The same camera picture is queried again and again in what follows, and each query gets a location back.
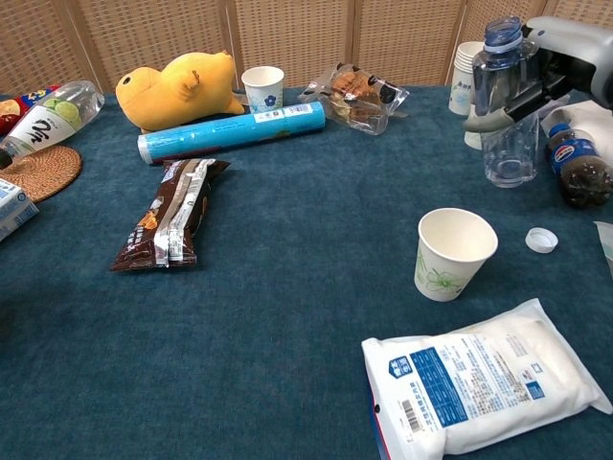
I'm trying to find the lime soda bottle white label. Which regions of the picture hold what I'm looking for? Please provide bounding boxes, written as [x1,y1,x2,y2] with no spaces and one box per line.
[0,80,105,170]

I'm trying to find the yellow plush toy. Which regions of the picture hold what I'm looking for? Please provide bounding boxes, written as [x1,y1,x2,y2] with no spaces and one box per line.
[115,50,246,134]

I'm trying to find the white bottle cap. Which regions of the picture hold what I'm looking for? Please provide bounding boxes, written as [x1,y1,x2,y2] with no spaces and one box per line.
[525,227,559,253]

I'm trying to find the blue cylindrical roll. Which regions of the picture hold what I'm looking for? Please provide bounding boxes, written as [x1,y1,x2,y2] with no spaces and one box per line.
[137,101,328,167]

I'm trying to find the small cola bottle blue label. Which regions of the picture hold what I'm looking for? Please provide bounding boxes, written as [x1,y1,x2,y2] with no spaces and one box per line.
[545,123,613,209]

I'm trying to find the white blue milk carton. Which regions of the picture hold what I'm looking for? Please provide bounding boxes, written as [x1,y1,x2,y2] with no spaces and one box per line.
[0,177,40,243]

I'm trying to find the dark teal tablecloth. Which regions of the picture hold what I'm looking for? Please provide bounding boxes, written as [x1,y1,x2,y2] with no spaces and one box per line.
[0,83,613,460]

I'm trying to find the brown chocolate snack package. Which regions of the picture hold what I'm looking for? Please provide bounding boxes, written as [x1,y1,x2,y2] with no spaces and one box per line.
[110,157,232,272]

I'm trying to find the woven folding screen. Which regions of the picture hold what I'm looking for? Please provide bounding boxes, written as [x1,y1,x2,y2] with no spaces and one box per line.
[0,0,613,97]

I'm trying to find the woven rattan coaster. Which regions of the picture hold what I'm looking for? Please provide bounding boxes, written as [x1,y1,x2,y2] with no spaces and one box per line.
[0,145,83,204]

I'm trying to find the translucent bag white rolls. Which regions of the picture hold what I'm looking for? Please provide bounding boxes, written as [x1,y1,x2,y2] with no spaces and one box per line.
[540,98,613,145]

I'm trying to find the red biscuit package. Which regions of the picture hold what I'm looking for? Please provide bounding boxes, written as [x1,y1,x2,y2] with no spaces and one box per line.
[0,84,62,136]

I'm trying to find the paper cup green flower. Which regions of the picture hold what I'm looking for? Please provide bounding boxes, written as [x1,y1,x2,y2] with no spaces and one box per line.
[414,207,499,302]
[463,104,485,150]

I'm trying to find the white bag blue label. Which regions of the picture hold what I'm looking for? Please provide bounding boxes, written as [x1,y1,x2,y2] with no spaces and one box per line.
[361,297,613,460]

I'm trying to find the paper cup blue flower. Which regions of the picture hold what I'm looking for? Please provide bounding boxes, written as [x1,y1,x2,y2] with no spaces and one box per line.
[240,65,285,115]

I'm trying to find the stack of paper cups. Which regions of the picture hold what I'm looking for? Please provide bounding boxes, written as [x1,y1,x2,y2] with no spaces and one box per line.
[448,41,485,116]

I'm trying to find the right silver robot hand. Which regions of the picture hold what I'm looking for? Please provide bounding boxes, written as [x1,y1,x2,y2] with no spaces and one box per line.
[462,16,613,135]

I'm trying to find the clear water bottle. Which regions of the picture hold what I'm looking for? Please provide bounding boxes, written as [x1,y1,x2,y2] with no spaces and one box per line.
[471,16,542,189]

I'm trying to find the clear bag of pastries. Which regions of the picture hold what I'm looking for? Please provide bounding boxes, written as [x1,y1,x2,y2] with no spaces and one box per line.
[297,61,411,136]

